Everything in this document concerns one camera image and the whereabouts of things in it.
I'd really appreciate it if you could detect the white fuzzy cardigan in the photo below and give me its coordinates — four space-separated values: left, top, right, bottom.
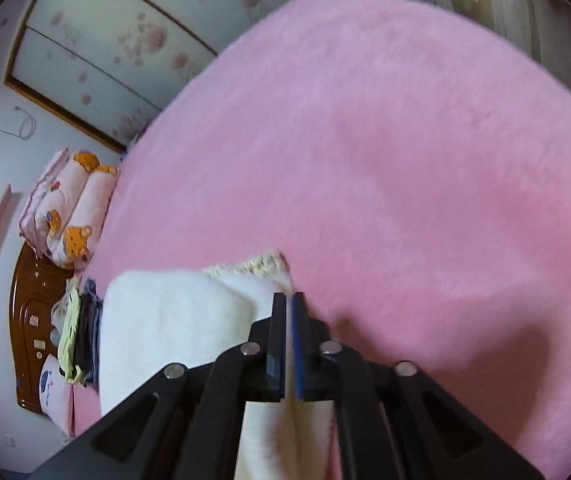
99 252 333 479

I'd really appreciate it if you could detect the blue grey folded garment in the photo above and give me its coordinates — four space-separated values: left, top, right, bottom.
81 278 103 389

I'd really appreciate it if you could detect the black folded garment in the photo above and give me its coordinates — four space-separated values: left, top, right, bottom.
74 292 93 384

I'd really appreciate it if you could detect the green folded garment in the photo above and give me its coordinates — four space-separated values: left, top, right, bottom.
58 286 82 385

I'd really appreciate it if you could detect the crumpled beige cloth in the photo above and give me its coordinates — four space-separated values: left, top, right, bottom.
50 285 76 347

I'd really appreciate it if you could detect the white small pillow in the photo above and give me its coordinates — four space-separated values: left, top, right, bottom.
38 354 74 437

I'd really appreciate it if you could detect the pink plush bed cover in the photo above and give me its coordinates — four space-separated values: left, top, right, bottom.
87 0 571 479

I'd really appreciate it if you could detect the wooden headboard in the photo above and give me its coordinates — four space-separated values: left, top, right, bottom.
8 244 72 414

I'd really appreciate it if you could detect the pink bear print quilt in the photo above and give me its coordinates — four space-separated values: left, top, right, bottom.
18 148 119 272

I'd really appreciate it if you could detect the floral wardrobe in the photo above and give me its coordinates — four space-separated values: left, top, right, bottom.
5 0 289 152

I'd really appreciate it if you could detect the hanging white cable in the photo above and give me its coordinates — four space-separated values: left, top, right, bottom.
0 104 38 142

